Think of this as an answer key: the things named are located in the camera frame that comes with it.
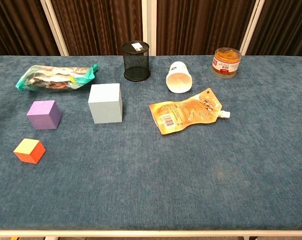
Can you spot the purple cube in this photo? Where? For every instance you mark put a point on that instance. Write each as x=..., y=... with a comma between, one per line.
x=43, y=115

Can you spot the orange and yellow cube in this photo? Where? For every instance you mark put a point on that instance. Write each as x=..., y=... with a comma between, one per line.
x=29, y=150

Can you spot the orange spout pouch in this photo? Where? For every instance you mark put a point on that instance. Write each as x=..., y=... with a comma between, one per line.
x=185, y=112

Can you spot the light blue cube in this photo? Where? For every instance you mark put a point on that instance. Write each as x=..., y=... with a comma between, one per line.
x=105, y=105

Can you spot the white paper cup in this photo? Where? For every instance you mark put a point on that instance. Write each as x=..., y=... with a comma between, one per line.
x=178, y=80

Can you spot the blue fabric table cover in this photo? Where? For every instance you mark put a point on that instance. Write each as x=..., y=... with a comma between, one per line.
x=165, y=175

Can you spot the black mesh pen holder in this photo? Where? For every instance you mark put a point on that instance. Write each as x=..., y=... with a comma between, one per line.
x=136, y=62

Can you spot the clear jar orange contents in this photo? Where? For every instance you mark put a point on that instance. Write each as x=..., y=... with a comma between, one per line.
x=226, y=63

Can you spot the teal snack bag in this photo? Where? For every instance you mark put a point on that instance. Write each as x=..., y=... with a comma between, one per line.
x=53, y=78

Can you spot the white table frame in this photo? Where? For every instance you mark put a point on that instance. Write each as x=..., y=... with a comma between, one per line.
x=150, y=233

